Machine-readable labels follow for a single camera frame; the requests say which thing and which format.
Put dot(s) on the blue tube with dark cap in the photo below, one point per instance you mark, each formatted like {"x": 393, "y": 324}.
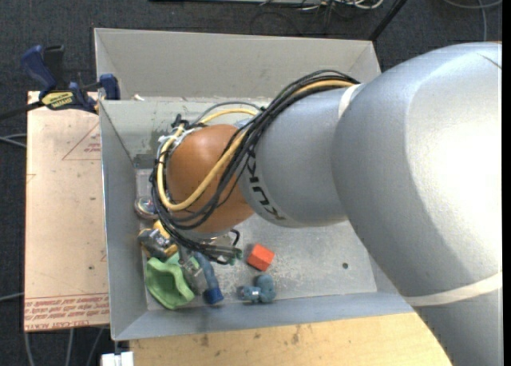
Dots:
{"x": 213, "y": 292}

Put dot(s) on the brown cardboard board red print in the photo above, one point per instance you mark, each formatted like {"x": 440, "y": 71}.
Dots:
{"x": 64, "y": 204}

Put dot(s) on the blue-grey toy animal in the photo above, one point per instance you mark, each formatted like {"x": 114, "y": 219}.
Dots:
{"x": 263, "y": 287}

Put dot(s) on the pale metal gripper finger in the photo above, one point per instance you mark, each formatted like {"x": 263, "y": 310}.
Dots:
{"x": 195, "y": 276}

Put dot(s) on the round clear glass thing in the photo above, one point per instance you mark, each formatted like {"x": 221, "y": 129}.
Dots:
{"x": 145, "y": 207}

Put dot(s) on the grey metal bin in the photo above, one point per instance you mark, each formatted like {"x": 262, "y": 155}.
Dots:
{"x": 239, "y": 64}

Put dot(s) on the clear plastic box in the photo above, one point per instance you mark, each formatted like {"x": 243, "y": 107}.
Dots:
{"x": 143, "y": 182}

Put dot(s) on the yellow and grey toy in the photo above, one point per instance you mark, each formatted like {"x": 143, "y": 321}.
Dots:
{"x": 155, "y": 241}

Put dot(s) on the green soft toy shape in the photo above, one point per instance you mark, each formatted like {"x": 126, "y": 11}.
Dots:
{"x": 165, "y": 284}

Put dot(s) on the orange block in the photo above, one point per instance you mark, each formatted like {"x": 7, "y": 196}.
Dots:
{"x": 260, "y": 257}

